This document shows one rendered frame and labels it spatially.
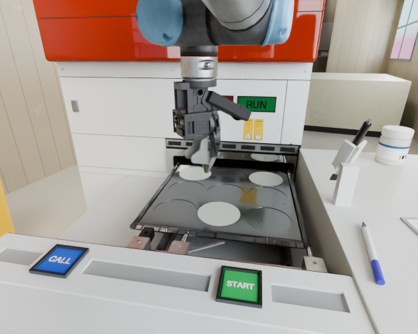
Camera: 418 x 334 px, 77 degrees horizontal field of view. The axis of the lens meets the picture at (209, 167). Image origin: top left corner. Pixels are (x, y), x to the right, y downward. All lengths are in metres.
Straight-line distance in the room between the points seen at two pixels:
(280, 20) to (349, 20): 6.96
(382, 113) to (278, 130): 4.25
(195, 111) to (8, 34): 2.75
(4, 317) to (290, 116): 0.79
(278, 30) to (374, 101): 4.64
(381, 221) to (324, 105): 4.44
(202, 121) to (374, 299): 0.40
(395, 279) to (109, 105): 0.88
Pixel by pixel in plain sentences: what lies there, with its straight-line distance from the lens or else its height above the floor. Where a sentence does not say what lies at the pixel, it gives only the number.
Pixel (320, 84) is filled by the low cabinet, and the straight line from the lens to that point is 4.91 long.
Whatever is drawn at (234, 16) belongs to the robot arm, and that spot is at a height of 1.28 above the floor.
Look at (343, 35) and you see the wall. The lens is 7.31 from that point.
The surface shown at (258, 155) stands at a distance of 0.87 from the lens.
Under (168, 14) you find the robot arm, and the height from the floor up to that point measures 1.29.
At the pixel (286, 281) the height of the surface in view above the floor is 0.96.
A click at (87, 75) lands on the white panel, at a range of 1.00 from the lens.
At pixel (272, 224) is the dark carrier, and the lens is 0.60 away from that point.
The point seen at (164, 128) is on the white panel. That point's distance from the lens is 0.91.
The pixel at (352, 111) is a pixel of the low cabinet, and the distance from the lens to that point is 4.99.
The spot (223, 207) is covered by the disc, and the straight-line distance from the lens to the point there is 0.64.
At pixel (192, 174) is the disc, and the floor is 0.90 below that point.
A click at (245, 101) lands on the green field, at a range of 0.84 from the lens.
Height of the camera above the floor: 1.24
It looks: 23 degrees down
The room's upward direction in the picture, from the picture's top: straight up
